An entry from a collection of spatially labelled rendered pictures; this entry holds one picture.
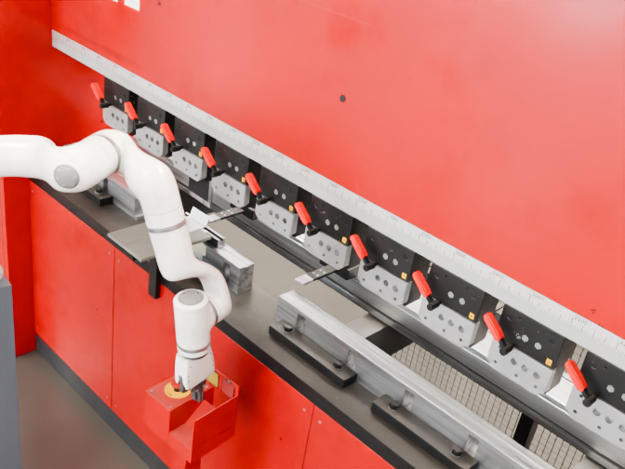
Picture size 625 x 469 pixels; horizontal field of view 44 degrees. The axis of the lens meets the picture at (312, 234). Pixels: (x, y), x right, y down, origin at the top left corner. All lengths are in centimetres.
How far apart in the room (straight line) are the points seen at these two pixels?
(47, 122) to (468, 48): 188
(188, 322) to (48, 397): 156
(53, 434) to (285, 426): 122
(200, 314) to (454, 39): 85
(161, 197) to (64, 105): 143
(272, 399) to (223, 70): 94
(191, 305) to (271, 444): 65
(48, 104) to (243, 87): 112
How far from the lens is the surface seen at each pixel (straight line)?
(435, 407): 198
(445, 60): 168
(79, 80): 311
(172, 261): 179
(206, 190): 242
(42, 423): 324
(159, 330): 261
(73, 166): 174
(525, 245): 166
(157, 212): 175
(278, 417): 225
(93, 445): 314
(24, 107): 304
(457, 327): 182
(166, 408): 212
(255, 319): 230
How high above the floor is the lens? 221
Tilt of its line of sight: 28 degrees down
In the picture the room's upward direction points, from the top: 9 degrees clockwise
